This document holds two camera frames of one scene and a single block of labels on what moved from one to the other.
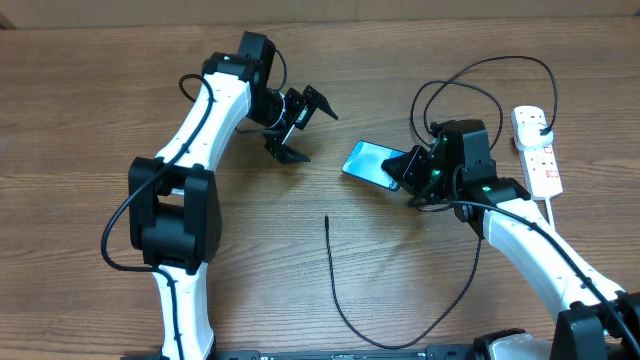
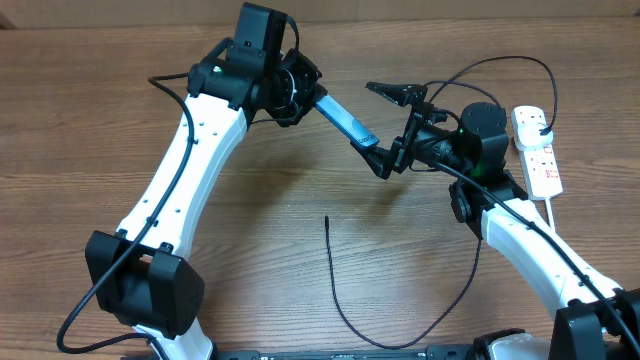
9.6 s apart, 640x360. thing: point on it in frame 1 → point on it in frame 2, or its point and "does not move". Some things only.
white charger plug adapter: [526, 130] does not move
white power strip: [541, 170] does not move
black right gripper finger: [397, 166] → [381, 158]
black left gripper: [303, 106] → [309, 90]
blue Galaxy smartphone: [366, 161] → [351, 126]
